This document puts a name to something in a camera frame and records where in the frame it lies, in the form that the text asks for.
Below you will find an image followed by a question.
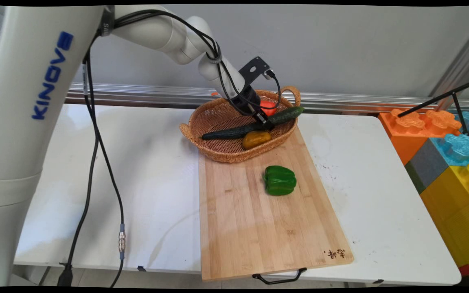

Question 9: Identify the aluminium wall rail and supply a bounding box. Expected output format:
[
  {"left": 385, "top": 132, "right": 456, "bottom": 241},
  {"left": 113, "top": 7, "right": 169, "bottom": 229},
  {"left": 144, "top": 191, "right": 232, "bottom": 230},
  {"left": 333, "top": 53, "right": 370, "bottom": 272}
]
[{"left": 65, "top": 83, "right": 469, "bottom": 114}]

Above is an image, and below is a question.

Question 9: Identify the thick black cable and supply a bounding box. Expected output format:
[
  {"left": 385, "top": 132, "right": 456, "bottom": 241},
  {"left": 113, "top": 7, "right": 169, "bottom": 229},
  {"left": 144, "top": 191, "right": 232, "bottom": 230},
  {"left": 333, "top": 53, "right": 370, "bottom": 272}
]
[{"left": 57, "top": 94, "right": 100, "bottom": 287}]

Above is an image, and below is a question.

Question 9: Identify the large grey building block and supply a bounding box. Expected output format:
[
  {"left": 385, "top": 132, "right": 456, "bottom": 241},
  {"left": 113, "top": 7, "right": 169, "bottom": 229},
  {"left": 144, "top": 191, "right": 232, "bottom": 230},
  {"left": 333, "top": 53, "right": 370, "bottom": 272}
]
[{"left": 404, "top": 138, "right": 449, "bottom": 195}]

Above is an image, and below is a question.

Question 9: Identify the black tripod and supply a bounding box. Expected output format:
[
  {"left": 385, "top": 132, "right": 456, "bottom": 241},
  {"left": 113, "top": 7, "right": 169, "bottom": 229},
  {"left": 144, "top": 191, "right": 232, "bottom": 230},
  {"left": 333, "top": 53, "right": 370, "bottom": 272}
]
[{"left": 397, "top": 76, "right": 469, "bottom": 142}]

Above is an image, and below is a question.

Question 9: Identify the green bell pepper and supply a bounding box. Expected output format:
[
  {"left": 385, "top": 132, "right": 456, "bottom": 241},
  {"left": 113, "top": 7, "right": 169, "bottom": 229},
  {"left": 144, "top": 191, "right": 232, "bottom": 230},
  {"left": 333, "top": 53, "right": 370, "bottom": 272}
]
[{"left": 263, "top": 165, "right": 297, "bottom": 197}]

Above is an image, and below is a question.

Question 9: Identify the black wrist cable bundle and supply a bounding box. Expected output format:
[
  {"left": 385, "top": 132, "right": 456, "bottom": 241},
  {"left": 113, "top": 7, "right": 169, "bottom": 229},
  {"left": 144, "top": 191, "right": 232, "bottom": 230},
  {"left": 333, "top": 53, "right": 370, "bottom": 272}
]
[{"left": 96, "top": 9, "right": 282, "bottom": 117}]

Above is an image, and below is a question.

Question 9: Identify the black cable with metal connector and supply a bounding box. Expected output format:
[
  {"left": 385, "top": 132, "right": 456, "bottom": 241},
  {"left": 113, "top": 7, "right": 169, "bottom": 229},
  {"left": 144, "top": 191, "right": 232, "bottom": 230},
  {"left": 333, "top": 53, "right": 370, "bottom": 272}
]
[{"left": 83, "top": 49, "right": 127, "bottom": 288}]

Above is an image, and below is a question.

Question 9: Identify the red tomato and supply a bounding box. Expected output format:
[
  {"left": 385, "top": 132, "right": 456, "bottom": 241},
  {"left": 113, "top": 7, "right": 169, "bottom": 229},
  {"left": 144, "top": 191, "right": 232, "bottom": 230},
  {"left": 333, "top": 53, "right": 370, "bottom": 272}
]
[{"left": 260, "top": 100, "right": 277, "bottom": 117}]

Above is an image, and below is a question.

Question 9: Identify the large orange building block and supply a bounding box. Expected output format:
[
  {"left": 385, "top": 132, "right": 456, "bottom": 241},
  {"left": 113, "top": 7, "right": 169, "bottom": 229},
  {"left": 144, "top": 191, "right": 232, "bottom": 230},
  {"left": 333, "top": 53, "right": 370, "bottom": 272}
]
[{"left": 378, "top": 108, "right": 462, "bottom": 166}]

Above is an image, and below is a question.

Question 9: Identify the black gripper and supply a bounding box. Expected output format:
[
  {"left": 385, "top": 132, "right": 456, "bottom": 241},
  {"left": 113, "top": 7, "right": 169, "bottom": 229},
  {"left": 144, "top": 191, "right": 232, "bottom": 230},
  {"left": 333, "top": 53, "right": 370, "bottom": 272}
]
[{"left": 234, "top": 85, "right": 276, "bottom": 131}]

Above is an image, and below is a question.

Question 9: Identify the woven wicker basket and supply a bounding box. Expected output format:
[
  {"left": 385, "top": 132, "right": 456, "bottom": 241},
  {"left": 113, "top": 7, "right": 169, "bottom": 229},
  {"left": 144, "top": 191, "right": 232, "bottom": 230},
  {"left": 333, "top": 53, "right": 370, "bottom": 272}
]
[{"left": 180, "top": 86, "right": 301, "bottom": 164}]

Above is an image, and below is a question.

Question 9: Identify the long dark green cucumber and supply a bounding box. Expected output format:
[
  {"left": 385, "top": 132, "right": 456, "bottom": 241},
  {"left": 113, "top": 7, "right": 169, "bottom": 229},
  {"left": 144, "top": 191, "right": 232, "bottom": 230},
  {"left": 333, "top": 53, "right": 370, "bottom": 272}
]
[{"left": 201, "top": 107, "right": 305, "bottom": 141}]

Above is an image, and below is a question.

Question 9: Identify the aluminium frame post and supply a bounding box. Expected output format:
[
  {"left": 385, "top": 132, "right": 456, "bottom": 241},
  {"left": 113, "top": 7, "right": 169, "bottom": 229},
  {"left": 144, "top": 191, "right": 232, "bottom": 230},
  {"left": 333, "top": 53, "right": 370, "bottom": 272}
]
[{"left": 429, "top": 20, "right": 469, "bottom": 110}]

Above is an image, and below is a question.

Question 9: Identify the large yellow building block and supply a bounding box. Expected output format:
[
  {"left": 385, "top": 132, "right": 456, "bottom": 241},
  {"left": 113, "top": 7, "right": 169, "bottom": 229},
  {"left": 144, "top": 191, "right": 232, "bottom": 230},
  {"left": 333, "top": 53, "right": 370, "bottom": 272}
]
[{"left": 419, "top": 163, "right": 469, "bottom": 285}]

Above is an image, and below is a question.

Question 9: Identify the bamboo cutting board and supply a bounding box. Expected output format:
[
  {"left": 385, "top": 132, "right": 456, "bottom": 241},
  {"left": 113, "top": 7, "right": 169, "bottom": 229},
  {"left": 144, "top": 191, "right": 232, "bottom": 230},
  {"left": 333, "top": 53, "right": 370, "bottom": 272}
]
[{"left": 198, "top": 126, "right": 355, "bottom": 285}]

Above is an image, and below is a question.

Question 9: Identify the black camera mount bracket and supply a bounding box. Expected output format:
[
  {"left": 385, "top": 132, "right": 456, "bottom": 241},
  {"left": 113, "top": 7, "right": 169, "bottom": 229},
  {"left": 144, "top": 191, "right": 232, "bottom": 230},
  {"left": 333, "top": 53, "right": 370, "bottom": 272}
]
[{"left": 239, "top": 57, "right": 272, "bottom": 88}]

